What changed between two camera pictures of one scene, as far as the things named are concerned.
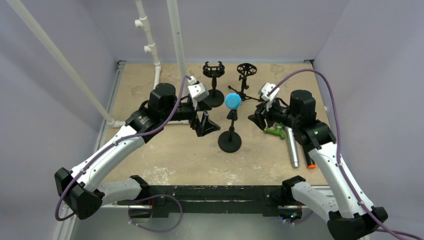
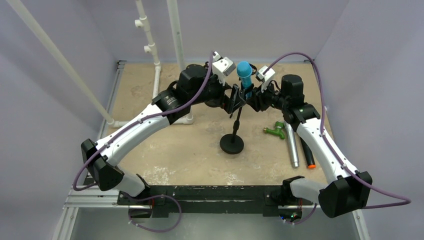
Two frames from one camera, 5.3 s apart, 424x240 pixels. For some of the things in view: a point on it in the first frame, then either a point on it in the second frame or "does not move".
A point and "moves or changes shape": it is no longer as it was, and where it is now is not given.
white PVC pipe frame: (112, 121) does not move
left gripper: (206, 125) to (230, 105)
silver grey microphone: (293, 147) does not move
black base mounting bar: (269, 200) does not move
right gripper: (263, 117) to (260, 101)
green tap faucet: (277, 129) does not move
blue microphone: (233, 100) moves or changes shape
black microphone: (311, 163) does not move
